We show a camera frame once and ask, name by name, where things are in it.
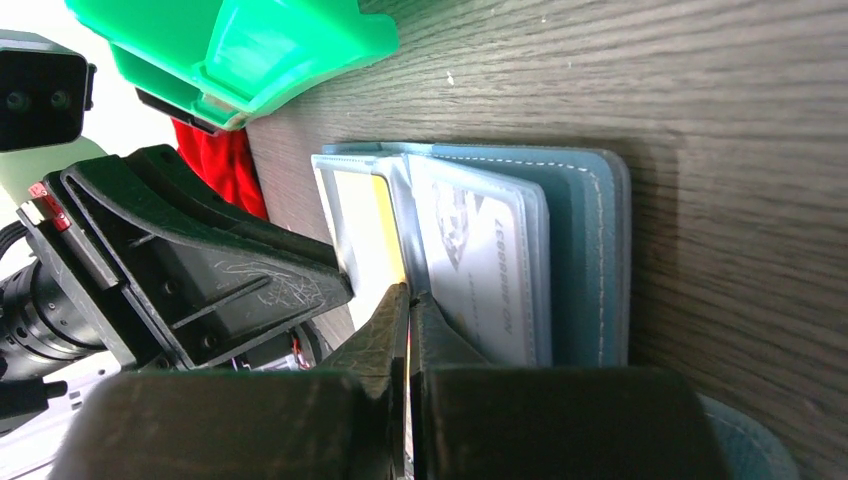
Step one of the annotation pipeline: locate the gold credit card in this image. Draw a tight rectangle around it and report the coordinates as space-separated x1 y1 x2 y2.
322 170 406 330

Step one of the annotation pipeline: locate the blue card holder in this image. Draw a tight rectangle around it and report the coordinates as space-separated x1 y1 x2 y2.
312 143 798 479

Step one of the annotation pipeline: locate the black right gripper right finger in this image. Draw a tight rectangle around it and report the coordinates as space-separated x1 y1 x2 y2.
410 294 729 479

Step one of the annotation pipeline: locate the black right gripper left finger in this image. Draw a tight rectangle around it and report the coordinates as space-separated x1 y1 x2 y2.
51 283 410 479

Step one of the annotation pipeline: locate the green bin with gold cards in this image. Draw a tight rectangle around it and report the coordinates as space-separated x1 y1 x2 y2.
66 0 399 131

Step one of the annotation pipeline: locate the red cloth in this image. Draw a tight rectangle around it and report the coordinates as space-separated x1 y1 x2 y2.
172 120 269 220

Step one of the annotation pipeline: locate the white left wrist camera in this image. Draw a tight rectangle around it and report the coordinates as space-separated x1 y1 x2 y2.
1 30 106 205

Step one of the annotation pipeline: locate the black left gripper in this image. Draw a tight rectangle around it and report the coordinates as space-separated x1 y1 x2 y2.
1 145 352 383

